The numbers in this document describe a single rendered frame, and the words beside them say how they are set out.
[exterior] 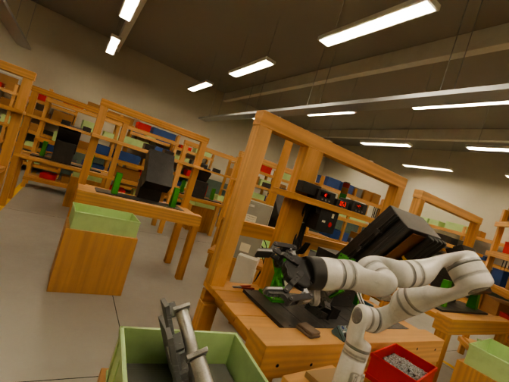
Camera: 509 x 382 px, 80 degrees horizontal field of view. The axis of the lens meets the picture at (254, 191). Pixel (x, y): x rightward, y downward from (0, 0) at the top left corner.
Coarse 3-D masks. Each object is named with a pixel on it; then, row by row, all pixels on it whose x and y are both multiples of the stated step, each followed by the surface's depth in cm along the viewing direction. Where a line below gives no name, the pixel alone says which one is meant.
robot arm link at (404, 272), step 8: (368, 256) 77; (376, 256) 78; (360, 264) 77; (368, 264) 75; (376, 264) 74; (384, 264) 78; (392, 264) 78; (400, 264) 77; (408, 264) 77; (400, 272) 76; (408, 272) 75; (400, 280) 76; (408, 280) 75
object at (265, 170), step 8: (232, 168) 920; (264, 168) 967; (272, 168) 983; (232, 176) 907; (272, 176) 975; (288, 176) 1018; (256, 184) 955; (280, 184) 1012; (224, 200) 908; (256, 200) 960; (264, 200) 991; (216, 224) 910
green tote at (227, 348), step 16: (128, 336) 96; (144, 336) 98; (160, 336) 100; (208, 336) 108; (224, 336) 111; (128, 352) 96; (144, 352) 99; (160, 352) 101; (208, 352) 109; (224, 352) 112; (240, 352) 106; (112, 368) 90; (240, 368) 103; (256, 368) 96
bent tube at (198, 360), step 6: (204, 348) 56; (192, 354) 55; (198, 354) 55; (204, 354) 57; (186, 360) 56; (192, 360) 56; (198, 360) 56; (204, 360) 56; (192, 366) 56; (198, 366) 55; (204, 366) 56; (198, 372) 55; (204, 372) 55; (210, 372) 56; (198, 378) 55; (204, 378) 55; (210, 378) 55
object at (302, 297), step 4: (292, 296) 61; (296, 296) 61; (300, 296) 61; (304, 296) 62; (308, 296) 62; (312, 296) 63; (292, 300) 60; (296, 300) 61; (300, 300) 61; (304, 300) 62; (292, 304) 62; (296, 304) 62; (300, 304) 63
